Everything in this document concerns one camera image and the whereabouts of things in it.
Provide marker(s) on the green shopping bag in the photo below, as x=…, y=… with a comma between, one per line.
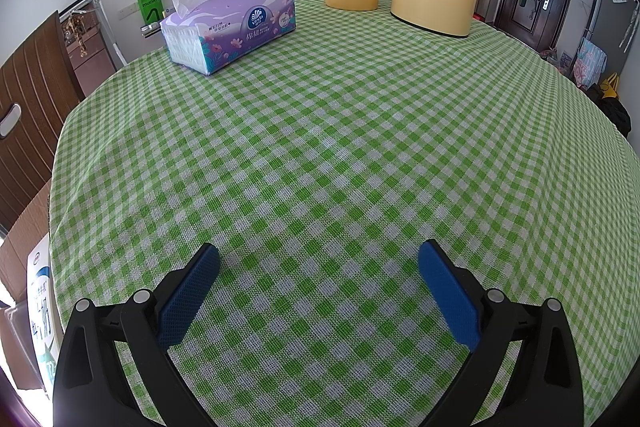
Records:
x=149, y=9

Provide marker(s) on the white folded umbrella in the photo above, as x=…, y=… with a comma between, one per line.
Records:
x=631, y=27

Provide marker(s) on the brown wooden chair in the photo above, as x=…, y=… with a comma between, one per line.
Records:
x=35, y=107

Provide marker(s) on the brown drawer cabinet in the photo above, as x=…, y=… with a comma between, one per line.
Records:
x=92, y=57

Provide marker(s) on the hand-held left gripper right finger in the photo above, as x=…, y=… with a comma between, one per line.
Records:
x=450, y=297

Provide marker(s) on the brown cardboard box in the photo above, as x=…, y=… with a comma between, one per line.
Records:
x=20, y=247

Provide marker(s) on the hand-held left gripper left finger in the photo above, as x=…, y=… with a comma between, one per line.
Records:
x=190, y=292

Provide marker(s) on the white wall socket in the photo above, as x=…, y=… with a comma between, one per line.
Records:
x=127, y=11

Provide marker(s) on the black bag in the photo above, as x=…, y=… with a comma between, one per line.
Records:
x=612, y=112

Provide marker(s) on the grey refrigerator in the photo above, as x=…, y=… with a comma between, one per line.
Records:
x=607, y=27

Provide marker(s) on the purple tissue pack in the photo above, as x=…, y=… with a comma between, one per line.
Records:
x=240, y=27

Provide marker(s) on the small red floor item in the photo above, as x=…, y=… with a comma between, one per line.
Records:
x=480, y=17

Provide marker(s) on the chrome wall rack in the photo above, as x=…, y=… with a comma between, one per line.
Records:
x=150, y=29

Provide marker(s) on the green checked tablecloth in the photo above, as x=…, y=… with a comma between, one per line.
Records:
x=325, y=132

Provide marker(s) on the pastel gift bag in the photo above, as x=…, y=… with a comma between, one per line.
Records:
x=590, y=62

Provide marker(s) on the pink red bag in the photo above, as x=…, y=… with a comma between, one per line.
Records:
x=552, y=56

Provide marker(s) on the white milk carton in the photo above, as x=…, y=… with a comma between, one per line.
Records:
x=42, y=307

